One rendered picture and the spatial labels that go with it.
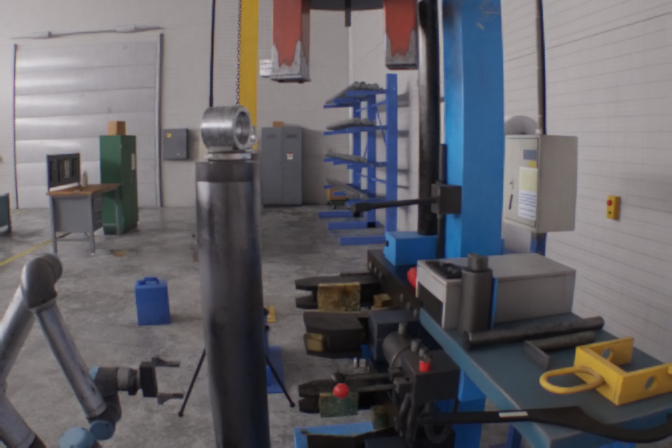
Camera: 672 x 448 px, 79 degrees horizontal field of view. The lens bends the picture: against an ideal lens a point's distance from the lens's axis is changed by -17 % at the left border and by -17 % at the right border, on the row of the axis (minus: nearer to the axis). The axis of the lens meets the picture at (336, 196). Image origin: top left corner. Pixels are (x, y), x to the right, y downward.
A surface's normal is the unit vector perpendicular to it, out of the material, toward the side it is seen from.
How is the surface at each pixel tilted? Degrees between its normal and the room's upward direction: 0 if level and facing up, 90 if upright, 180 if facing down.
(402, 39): 90
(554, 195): 90
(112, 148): 90
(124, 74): 90
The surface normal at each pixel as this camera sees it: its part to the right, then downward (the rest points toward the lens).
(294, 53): -0.23, 0.11
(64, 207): 0.15, 0.11
